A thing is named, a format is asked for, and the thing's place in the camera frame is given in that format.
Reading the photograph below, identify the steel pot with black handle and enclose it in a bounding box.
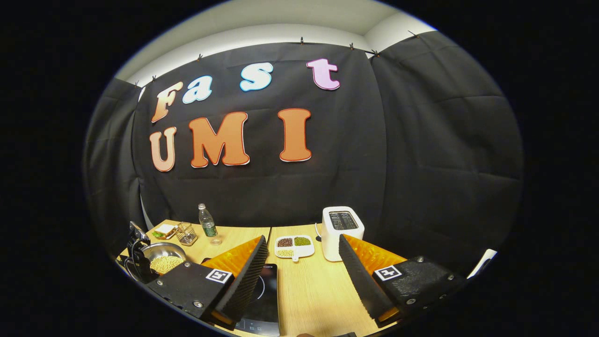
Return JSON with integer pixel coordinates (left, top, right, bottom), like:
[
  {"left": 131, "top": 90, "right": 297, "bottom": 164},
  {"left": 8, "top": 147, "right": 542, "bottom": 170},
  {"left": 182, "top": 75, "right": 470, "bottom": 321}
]
[{"left": 140, "top": 242, "right": 187, "bottom": 277}]

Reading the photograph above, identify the black induction cooktop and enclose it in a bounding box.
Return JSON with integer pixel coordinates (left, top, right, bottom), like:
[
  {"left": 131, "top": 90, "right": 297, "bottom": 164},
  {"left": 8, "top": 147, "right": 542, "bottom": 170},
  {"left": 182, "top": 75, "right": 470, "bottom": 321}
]
[{"left": 234, "top": 263, "right": 281, "bottom": 337}]

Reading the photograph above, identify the sandwich with lettuce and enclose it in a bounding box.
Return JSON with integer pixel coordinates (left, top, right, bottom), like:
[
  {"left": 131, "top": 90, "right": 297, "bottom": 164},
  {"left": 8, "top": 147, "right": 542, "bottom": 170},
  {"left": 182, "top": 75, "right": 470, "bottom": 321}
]
[{"left": 151, "top": 224, "right": 178, "bottom": 240}]

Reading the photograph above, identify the clear water bottle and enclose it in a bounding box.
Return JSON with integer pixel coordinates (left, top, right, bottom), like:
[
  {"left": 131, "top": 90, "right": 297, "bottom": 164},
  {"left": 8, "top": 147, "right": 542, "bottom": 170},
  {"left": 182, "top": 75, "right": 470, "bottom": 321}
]
[{"left": 197, "top": 203, "right": 222, "bottom": 246}]

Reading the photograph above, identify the black backdrop cloth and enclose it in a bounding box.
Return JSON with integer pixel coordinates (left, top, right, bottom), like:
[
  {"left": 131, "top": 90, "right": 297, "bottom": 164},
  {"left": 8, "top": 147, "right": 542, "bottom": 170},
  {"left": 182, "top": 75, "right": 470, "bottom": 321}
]
[{"left": 83, "top": 30, "right": 524, "bottom": 277}]

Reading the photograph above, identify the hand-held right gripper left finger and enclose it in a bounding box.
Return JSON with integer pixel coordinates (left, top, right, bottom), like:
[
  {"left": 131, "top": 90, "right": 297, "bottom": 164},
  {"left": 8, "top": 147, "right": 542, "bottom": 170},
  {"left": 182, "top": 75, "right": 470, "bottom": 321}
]
[{"left": 146, "top": 235, "right": 269, "bottom": 330}]

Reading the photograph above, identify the white toaster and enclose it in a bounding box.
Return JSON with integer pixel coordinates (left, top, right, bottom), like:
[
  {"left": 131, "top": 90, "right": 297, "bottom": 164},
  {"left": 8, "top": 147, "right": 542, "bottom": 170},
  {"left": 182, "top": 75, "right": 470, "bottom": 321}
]
[{"left": 321, "top": 206, "right": 365, "bottom": 262}]

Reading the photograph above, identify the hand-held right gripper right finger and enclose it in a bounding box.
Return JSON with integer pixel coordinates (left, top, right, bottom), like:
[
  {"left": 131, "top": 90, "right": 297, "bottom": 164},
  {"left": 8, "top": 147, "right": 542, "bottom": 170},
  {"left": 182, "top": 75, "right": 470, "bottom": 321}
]
[{"left": 338, "top": 234, "right": 473, "bottom": 328}]

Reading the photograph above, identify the pile of soybeans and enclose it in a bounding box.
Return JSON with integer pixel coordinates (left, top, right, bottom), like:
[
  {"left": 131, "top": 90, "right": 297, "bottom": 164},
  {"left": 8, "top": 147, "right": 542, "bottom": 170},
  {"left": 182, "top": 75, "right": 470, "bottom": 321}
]
[{"left": 150, "top": 256, "right": 184, "bottom": 275}]

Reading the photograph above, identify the white divided bean plate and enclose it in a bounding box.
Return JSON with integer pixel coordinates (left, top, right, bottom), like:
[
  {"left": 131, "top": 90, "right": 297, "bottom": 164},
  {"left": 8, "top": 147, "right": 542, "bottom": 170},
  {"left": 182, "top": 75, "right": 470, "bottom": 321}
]
[{"left": 275, "top": 235, "right": 315, "bottom": 262}]

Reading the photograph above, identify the row of black cloth clips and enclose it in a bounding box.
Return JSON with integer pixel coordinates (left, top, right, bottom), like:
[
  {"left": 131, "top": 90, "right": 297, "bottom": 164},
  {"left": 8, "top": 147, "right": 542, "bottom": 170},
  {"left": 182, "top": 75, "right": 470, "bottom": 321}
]
[{"left": 135, "top": 31, "right": 420, "bottom": 88}]

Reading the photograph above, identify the wire basket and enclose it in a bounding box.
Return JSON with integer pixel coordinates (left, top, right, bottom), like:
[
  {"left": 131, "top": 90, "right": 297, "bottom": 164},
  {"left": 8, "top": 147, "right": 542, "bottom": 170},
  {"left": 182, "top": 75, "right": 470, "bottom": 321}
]
[{"left": 176, "top": 222, "right": 198, "bottom": 246}]

